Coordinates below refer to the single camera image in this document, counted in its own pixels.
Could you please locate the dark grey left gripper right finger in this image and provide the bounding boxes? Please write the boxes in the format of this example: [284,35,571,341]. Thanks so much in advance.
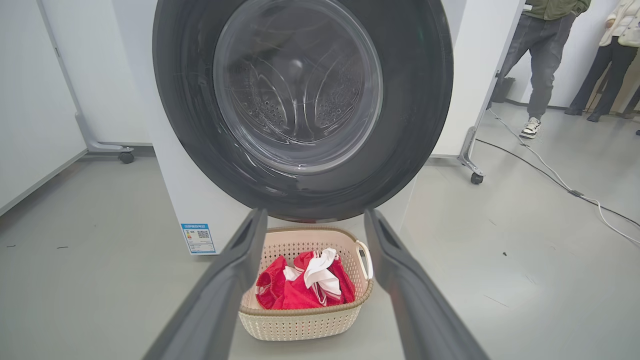
[363,208,491,360]

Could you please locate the black floor cable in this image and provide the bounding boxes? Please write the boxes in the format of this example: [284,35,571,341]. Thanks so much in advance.
[474,138,640,229]

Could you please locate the white floor cable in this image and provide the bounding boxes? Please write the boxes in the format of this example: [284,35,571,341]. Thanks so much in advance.
[487,107,640,247]

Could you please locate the round black glass washer door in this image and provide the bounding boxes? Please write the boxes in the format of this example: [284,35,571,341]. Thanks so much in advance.
[152,0,455,223]

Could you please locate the white front-load washing machine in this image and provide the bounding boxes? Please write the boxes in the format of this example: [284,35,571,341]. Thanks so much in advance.
[111,0,454,256]

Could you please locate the blue energy label sticker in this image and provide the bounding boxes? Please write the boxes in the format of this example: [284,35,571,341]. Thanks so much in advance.
[180,222,217,255]

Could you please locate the red and white basketball jersey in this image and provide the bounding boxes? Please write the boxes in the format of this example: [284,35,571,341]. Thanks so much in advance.
[254,247,357,311]

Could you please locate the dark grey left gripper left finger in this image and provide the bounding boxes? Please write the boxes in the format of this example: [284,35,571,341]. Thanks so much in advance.
[142,208,269,360]

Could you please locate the cream perforated basket brown rim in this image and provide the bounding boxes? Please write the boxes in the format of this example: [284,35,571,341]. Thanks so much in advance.
[237,225,375,342]

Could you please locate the person cream jacket black trousers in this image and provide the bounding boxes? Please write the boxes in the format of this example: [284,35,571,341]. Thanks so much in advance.
[564,0,640,124]

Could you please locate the person green jacket grey trousers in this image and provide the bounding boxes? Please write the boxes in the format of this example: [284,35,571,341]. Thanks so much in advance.
[492,0,593,140]

